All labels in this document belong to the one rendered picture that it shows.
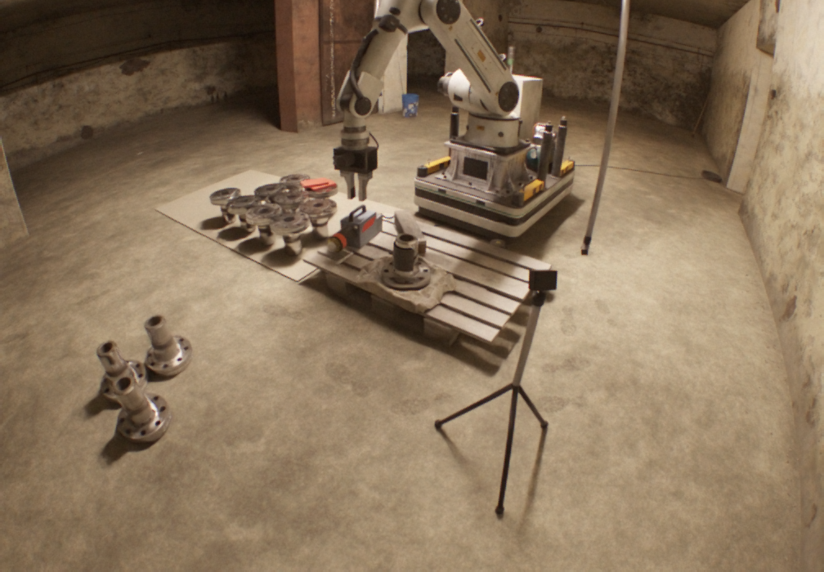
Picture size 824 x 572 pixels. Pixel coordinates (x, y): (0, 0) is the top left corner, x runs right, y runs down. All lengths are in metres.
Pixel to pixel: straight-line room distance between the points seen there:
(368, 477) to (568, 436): 0.80
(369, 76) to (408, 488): 1.91
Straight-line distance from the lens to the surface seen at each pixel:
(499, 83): 2.70
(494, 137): 2.89
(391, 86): 7.56
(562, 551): 1.48
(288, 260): 2.66
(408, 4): 2.32
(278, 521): 1.49
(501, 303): 2.03
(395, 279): 2.04
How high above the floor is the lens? 1.34
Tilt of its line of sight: 31 degrees down
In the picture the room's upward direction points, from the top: 1 degrees clockwise
